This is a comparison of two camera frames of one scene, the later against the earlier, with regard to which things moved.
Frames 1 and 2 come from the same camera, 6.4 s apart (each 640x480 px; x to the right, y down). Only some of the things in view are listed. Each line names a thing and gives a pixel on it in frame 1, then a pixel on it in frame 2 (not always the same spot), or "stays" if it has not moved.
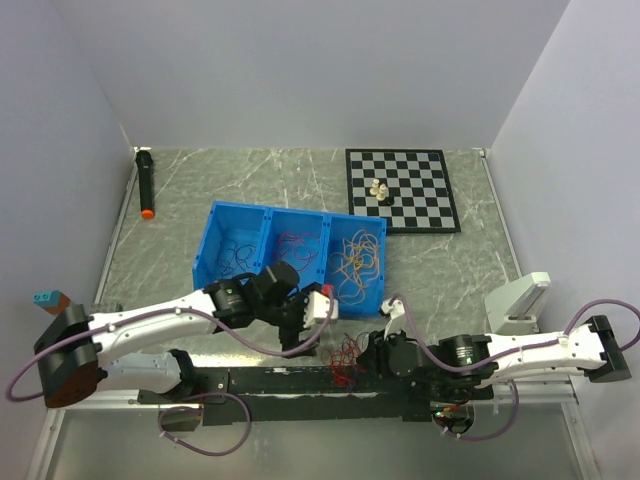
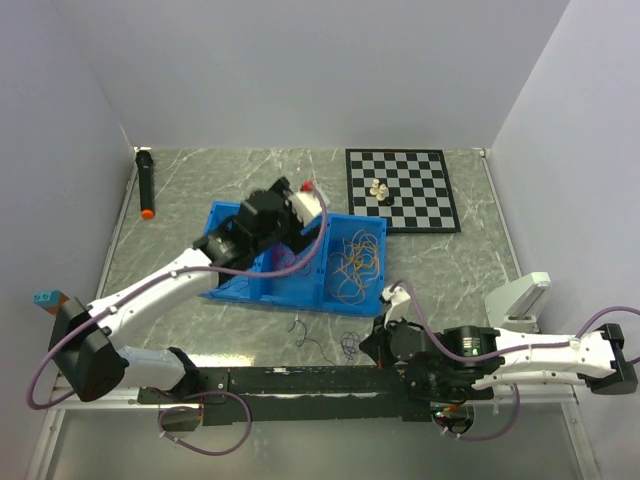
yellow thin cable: (357, 264) stays
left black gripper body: (288, 312) → (288, 224)
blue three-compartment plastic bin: (342, 251) stays
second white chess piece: (382, 193) stays
